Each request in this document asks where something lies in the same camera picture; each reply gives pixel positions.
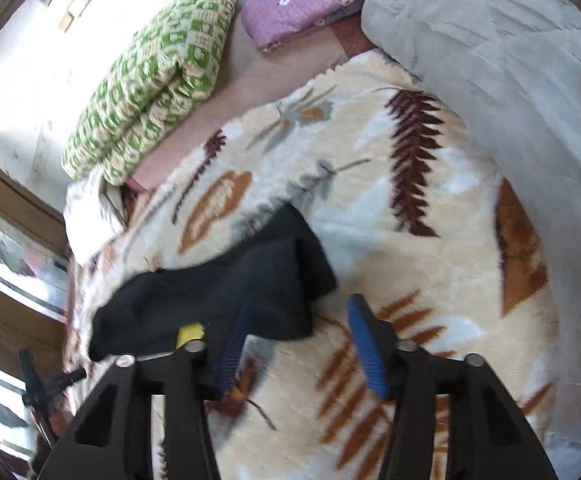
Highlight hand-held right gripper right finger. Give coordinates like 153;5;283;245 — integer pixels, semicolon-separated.
347;294;559;480

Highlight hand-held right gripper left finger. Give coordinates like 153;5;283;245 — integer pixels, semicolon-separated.
35;302;256;480

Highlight black pants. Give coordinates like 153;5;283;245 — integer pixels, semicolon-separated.
88;203;339;361

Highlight small yellow object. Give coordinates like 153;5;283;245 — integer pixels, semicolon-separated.
177;322;206;348

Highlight leaf-printed fleece blanket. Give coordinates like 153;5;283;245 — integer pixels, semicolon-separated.
65;50;581;480

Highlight black metal stand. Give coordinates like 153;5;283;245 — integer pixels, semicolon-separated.
19;349;88;448

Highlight white pillow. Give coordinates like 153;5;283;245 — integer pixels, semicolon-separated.
63;165;131;266

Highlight wooden door with glass panes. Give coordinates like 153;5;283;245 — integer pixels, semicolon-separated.
0;145;71;476

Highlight pink bed sheet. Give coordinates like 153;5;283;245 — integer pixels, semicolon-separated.
130;10;381;196

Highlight green patterned folded quilt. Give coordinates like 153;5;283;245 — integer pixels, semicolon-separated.
61;0;238;186

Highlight grey quilt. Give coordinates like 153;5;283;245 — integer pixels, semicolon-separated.
361;0;581;471

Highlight purple floral pillow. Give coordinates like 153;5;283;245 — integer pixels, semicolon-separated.
240;0;376;53

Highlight beige wall switch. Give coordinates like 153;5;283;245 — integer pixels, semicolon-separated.
59;0;91;31

